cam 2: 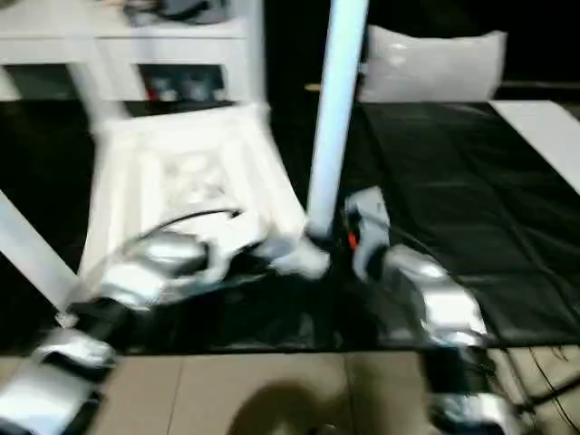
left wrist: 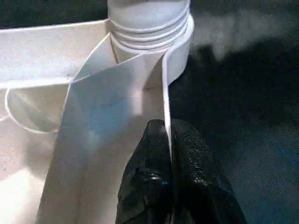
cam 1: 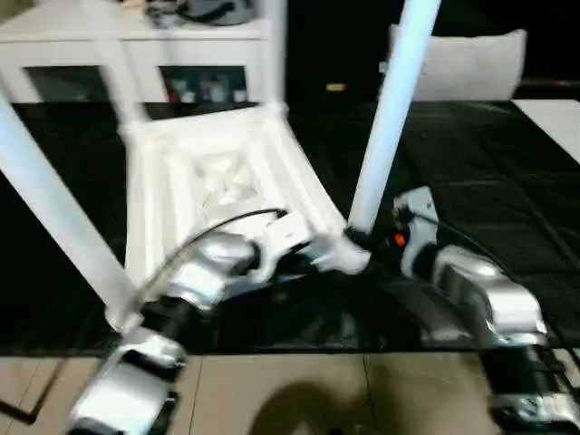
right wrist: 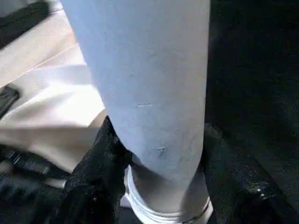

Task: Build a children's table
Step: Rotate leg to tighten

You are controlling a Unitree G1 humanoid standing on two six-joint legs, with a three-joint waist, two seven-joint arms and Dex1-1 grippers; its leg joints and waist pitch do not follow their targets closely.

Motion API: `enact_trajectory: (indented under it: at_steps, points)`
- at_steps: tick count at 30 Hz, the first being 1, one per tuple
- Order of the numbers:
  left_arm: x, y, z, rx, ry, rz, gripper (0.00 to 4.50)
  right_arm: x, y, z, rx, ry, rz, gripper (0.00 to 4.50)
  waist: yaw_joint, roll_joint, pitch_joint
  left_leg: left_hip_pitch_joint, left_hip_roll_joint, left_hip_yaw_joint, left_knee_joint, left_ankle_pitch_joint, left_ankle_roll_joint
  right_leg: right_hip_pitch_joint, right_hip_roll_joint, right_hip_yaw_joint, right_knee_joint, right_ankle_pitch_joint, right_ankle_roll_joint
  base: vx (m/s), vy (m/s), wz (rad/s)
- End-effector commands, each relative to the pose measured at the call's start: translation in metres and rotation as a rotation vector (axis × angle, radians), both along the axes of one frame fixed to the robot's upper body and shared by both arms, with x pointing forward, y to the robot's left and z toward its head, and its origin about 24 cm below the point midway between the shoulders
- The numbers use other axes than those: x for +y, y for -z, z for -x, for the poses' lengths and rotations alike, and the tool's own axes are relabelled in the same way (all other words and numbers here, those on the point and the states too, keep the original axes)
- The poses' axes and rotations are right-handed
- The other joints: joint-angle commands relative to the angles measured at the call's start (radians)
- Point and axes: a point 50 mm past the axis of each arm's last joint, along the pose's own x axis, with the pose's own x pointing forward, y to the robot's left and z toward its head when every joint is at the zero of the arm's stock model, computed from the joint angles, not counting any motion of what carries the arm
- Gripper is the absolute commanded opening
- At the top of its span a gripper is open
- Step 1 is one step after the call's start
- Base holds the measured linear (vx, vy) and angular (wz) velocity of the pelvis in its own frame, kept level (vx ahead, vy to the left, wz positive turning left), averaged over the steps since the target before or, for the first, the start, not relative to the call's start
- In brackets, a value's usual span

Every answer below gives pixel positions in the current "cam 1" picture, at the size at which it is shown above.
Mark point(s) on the white plastic table top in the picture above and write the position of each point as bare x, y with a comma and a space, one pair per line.
172, 181

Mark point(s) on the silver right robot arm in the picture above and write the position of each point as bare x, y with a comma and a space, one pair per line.
489, 290

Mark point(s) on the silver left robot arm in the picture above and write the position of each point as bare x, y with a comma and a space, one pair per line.
204, 272

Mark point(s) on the black work mat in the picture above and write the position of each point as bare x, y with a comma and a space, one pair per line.
498, 158

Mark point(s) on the small white cup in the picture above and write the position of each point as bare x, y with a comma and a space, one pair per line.
239, 96

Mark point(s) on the light grey pillow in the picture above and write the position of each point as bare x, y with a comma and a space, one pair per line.
476, 68

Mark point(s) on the white printed bottle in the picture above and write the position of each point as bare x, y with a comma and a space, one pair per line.
218, 90

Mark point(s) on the black sofa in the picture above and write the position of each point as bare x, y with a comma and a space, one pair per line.
326, 45

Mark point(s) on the white flat board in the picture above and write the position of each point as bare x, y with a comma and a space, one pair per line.
553, 118

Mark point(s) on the small red bottle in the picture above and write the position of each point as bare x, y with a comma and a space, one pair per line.
171, 90

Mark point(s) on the white cabinet with glass doors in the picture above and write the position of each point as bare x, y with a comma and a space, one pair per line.
68, 50

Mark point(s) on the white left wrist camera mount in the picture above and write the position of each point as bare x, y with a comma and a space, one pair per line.
285, 231

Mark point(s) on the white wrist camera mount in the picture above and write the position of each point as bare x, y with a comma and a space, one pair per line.
285, 231
421, 208

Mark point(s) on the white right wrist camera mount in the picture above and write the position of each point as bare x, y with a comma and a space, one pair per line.
421, 208

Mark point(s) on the black table frame leg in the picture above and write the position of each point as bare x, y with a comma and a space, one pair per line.
18, 412

